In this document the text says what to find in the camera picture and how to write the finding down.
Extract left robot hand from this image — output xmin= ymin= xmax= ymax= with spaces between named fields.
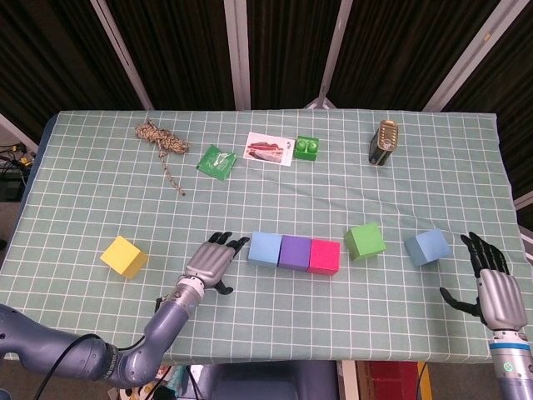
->
xmin=184 ymin=231 xmax=251 ymax=297

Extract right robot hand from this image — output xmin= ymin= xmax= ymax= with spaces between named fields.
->
xmin=440 ymin=231 xmax=531 ymax=333

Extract light blue foam cube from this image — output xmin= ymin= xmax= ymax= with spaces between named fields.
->
xmin=247 ymin=232 xmax=284 ymax=268

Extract purple foam cube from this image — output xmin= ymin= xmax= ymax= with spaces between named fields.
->
xmin=277 ymin=235 xmax=313 ymax=272

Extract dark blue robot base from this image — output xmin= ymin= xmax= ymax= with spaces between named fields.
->
xmin=199 ymin=360 xmax=339 ymax=400

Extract yellow foam cube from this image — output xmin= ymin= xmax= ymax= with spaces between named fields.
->
xmin=99 ymin=235 xmax=150 ymax=280

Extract steel blue foam cube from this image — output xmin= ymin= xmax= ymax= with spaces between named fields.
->
xmin=404 ymin=228 xmax=452 ymax=268

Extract green foil sachet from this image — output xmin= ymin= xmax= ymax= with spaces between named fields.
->
xmin=196 ymin=143 xmax=238 ymax=182

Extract pink foam cube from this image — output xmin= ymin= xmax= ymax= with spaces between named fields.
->
xmin=306 ymin=238 xmax=341 ymax=277

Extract pile of colourful packages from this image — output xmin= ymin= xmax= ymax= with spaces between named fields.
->
xmin=124 ymin=365 xmax=197 ymax=400

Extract white picture card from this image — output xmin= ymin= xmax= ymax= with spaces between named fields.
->
xmin=242 ymin=131 xmax=295 ymax=167

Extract red box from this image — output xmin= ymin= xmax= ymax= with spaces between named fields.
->
xmin=366 ymin=361 xmax=421 ymax=400

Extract green checked tablecloth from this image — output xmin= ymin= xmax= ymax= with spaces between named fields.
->
xmin=0 ymin=108 xmax=533 ymax=363

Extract green toy brick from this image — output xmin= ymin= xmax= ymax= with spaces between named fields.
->
xmin=293 ymin=135 xmax=321 ymax=162

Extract green foam cube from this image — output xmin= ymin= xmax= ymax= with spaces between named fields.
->
xmin=343 ymin=221 xmax=387 ymax=263

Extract white table leg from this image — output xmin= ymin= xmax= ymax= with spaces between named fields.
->
xmin=341 ymin=360 xmax=360 ymax=400

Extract dark pleated curtain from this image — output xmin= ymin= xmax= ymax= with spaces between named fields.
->
xmin=0 ymin=0 xmax=533 ymax=201

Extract black electronic box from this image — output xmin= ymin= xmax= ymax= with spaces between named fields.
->
xmin=0 ymin=174 xmax=24 ymax=202

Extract braided beige rope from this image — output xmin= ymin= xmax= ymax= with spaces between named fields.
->
xmin=133 ymin=117 xmax=191 ymax=197

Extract black printed velcro strap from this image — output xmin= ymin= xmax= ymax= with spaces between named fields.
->
xmin=102 ymin=343 xmax=120 ymax=378

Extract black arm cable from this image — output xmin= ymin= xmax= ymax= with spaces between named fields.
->
xmin=32 ymin=332 xmax=147 ymax=400

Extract white metal frame post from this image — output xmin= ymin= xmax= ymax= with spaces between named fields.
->
xmin=306 ymin=0 xmax=355 ymax=110
xmin=90 ymin=0 xmax=154 ymax=112
xmin=421 ymin=0 xmax=516 ymax=113
xmin=223 ymin=0 xmax=252 ymax=112

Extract yellow and black cables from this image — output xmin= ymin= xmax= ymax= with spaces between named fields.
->
xmin=0 ymin=141 xmax=37 ymax=168

